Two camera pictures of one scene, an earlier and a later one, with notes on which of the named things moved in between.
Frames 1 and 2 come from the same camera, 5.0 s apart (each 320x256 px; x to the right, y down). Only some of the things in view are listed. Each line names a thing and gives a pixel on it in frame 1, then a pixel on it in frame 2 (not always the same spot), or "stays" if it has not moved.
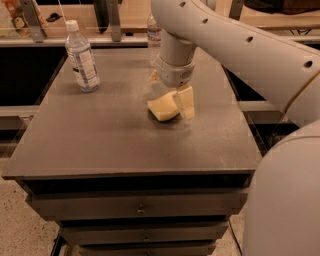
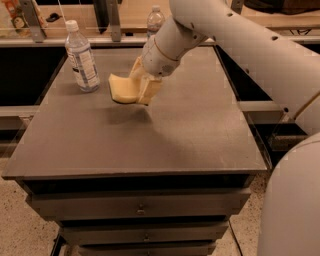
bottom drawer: [146, 248] stays
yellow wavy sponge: [164, 107] -> [123, 89]
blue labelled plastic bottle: [82, 58] stays
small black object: [53, 17] stays
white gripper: [174, 74] -> [156, 62]
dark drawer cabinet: [122, 183] stays
